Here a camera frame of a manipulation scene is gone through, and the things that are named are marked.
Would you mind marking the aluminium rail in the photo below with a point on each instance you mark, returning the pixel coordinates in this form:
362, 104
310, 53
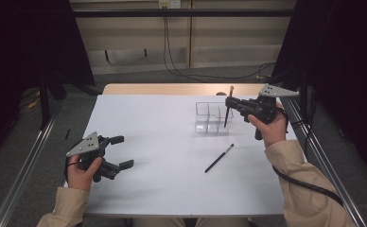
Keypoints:
329, 164
24, 170

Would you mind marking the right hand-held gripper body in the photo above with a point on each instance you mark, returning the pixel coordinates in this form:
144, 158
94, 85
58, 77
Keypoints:
263, 108

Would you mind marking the person's right hand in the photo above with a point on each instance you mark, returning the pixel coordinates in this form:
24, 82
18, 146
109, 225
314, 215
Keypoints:
273, 130

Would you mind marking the makeup brush with orange ferrule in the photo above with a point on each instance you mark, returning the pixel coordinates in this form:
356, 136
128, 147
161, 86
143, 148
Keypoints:
226, 118

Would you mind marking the black makeup brush grey bristles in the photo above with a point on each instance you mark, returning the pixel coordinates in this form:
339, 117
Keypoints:
218, 158

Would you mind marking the clear plastic organizer box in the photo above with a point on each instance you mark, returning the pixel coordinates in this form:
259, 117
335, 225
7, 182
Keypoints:
210, 124

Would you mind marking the yellow floor item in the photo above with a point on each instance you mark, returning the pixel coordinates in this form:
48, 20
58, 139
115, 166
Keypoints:
33, 104

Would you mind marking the white table cover sheet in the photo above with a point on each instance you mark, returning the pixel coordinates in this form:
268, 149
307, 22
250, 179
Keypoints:
166, 183

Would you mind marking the small black floor item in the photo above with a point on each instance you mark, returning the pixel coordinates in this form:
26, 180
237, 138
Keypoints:
67, 134

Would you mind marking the white power socket strip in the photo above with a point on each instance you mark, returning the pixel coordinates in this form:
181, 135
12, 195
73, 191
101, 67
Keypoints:
170, 3

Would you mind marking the black stand leg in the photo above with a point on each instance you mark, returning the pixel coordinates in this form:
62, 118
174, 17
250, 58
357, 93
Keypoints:
44, 104

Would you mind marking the black curtain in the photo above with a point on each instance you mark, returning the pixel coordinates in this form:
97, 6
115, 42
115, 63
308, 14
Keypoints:
20, 47
348, 63

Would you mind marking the black horizontal frame bar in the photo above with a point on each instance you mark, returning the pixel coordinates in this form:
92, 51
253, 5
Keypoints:
184, 13

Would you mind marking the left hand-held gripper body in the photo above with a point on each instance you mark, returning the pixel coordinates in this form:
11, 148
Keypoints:
88, 145

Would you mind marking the person's left hand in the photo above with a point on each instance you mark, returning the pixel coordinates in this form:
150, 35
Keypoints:
80, 178

